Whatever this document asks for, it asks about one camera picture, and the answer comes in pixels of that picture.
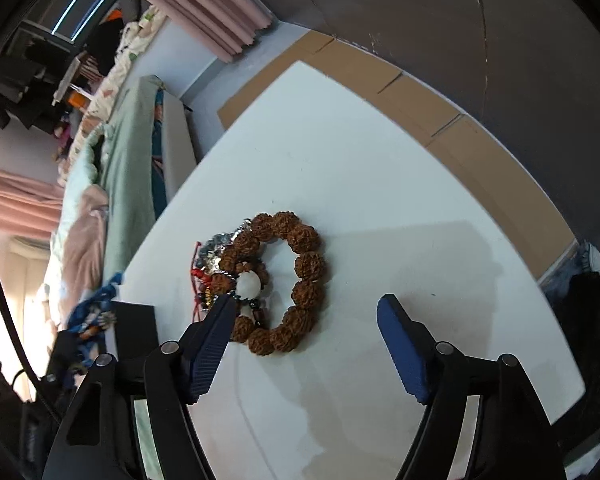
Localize dark cloth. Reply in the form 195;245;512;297
555;270;600;461

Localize pink fleece blanket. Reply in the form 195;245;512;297
60;185;111;311

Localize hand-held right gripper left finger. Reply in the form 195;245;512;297
41;294;238;480

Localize light green quilt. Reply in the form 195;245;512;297
50;125;117;261

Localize white wall unit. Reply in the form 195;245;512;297
7;236;53;261

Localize large brown bead bracelet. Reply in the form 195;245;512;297
219;211;328;357

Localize blue denim cloth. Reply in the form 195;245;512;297
540;240;600;306

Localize white bed frame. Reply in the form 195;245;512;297
162;92;199;201

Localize cream floral quilt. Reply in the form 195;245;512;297
57;5;173;181

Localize green bed sheet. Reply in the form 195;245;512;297
97;75;170;281

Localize silver butterfly bead bracelet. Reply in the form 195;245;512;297
195;219;253;275

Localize flat brown cardboard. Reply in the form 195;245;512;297
216;27;578;281

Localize blue braided bracelet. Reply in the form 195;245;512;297
69;272;127;343

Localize window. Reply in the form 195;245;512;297
50;0;118;43

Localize red string bracelet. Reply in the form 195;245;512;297
189;241;217;323

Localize hanging dark clothes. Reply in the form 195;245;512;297
0;20;76;131

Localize black jewelry box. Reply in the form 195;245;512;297
111;300;157;361

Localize small bracelet with white bead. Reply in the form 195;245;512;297
219;257;271;328

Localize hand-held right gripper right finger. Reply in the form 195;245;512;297
376;294;567;480

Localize pink curtain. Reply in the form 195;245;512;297
0;162;66;241
82;0;276;63

